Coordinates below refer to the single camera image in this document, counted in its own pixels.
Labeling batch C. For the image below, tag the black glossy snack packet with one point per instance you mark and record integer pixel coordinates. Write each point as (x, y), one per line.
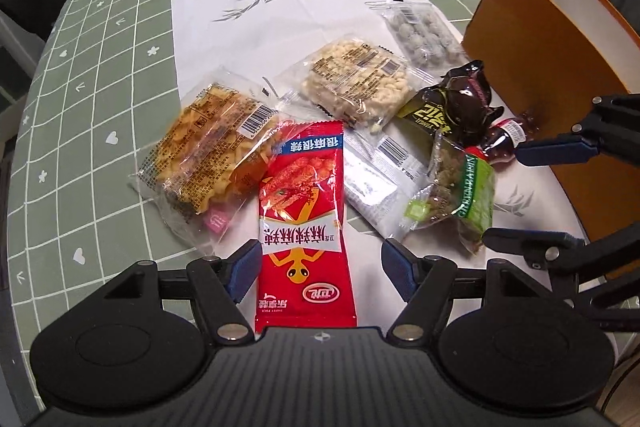
(460, 102)

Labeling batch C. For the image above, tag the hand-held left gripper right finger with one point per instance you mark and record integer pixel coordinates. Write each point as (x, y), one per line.
(400, 268)

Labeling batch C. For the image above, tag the yellow waffle cracker packet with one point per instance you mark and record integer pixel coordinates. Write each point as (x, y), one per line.
(210, 142)

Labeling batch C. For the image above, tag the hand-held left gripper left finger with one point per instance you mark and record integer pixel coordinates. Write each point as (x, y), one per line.
(245, 268)

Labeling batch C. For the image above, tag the orange cardboard box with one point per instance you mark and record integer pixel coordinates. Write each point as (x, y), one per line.
(525, 32)

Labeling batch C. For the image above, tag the green checked deer tablecloth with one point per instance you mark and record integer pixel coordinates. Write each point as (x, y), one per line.
(100, 107)

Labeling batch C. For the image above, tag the small red-capped candy bottle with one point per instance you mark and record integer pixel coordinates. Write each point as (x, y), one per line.
(500, 142)

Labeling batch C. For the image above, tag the green label snack packet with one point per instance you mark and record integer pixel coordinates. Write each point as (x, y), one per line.
(465, 192)

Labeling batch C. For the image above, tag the grey foil snack packet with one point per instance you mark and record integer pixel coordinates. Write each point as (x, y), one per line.
(375, 177)

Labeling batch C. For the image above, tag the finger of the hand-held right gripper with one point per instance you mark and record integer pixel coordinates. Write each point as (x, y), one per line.
(550, 152)
(530, 241)

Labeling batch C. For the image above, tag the red snack packet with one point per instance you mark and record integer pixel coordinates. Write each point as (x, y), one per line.
(300, 207)

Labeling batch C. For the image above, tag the clear bag of round sweets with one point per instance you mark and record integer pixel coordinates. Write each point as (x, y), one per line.
(425, 37)

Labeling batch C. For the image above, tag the puffed rice cake packet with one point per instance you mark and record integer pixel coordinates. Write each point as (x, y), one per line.
(350, 77)

